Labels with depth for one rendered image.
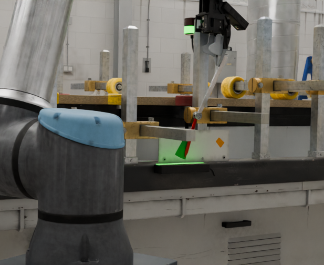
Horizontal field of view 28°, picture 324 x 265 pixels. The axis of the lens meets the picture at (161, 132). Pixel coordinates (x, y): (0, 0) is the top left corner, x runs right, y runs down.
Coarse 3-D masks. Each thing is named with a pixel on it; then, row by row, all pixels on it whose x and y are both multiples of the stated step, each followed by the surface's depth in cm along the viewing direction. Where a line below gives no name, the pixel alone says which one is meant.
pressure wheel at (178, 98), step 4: (176, 96) 219; (180, 96) 218; (184, 96) 217; (188, 96) 217; (192, 96) 217; (176, 100) 219; (180, 100) 218; (184, 100) 217; (188, 100) 217; (176, 104) 219; (180, 104) 218; (184, 104) 217; (188, 104) 217; (184, 108) 220; (188, 124) 221; (188, 128) 221
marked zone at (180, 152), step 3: (183, 141) 202; (186, 141) 202; (180, 144) 201; (183, 144) 202; (186, 144) 202; (180, 147) 201; (183, 147) 202; (177, 150) 201; (180, 150) 201; (183, 150) 202; (177, 153) 201; (180, 153) 202; (183, 153) 202; (177, 156) 201; (180, 156) 202; (183, 156) 202
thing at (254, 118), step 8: (216, 112) 204; (224, 112) 200; (232, 112) 196; (240, 112) 193; (184, 120) 221; (216, 120) 204; (224, 120) 200; (232, 120) 197; (240, 120) 193; (248, 120) 190; (256, 120) 187; (264, 120) 186
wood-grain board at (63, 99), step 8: (64, 96) 203; (72, 96) 204; (80, 96) 206; (88, 96) 207; (96, 96) 208; (104, 96) 210; (96, 104) 209; (104, 104) 210; (144, 104) 217; (152, 104) 219; (160, 104) 220; (168, 104) 222; (208, 104) 230; (216, 104) 232; (224, 104) 233; (232, 104) 235; (240, 104) 237; (248, 104) 239; (272, 104) 244; (280, 104) 246; (288, 104) 248; (296, 104) 250; (304, 104) 252
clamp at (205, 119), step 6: (186, 108) 205; (192, 108) 204; (198, 108) 204; (204, 108) 205; (210, 108) 206; (216, 108) 207; (222, 108) 208; (186, 114) 205; (192, 114) 203; (204, 114) 205; (210, 114) 206; (186, 120) 205; (192, 120) 204; (198, 120) 204; (204, 120) 205; (210, 120) 206
